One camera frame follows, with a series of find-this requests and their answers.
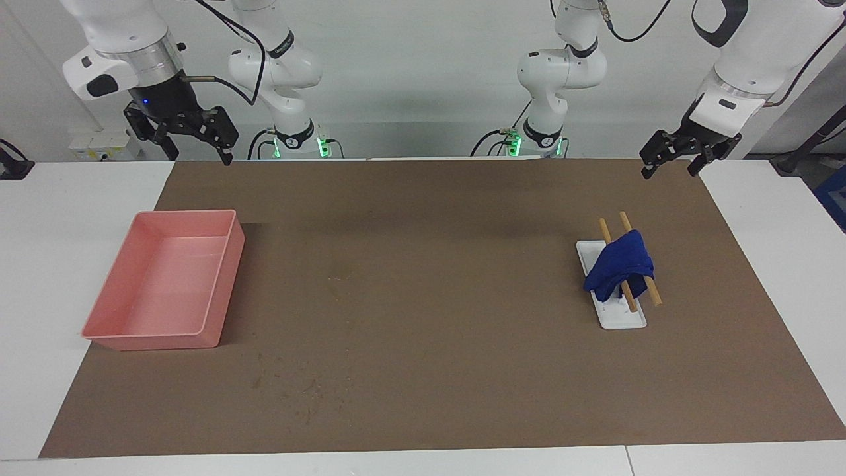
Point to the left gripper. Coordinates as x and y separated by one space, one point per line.
699 131

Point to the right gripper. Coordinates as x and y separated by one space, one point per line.
164 99

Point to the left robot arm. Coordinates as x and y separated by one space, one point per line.
558 69

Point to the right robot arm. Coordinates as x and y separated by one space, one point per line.
281 73

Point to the blue towel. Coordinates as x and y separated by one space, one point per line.
621 264

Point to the black stand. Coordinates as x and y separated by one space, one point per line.
12 166
803 149

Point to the wooden stick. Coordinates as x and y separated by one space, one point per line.
654 294
605 231

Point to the blue box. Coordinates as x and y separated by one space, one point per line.
834 198

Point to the pink plastic tray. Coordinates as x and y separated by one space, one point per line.
165 281

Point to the white rectangular tray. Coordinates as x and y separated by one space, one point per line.
618 317

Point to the white wall socket strip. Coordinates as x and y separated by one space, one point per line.
106 145

